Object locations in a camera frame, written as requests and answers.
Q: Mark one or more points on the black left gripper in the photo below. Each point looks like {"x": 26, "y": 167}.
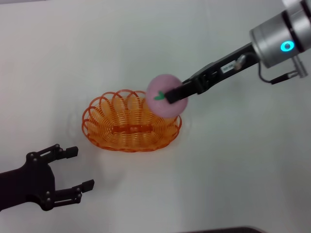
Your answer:
{"x": 29, "y": 179}

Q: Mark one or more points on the dark robot torso edge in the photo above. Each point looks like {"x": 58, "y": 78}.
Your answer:
{"x": 230, "y": 230}

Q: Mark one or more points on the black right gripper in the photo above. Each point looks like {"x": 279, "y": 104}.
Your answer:
{"x": 218, "y": 72}

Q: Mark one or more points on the pink peach with green leaf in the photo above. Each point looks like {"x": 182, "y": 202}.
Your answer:
{"x": 167, "y": 110}

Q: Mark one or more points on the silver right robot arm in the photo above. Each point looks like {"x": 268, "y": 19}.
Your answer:
{"x": 272, "y": 36}

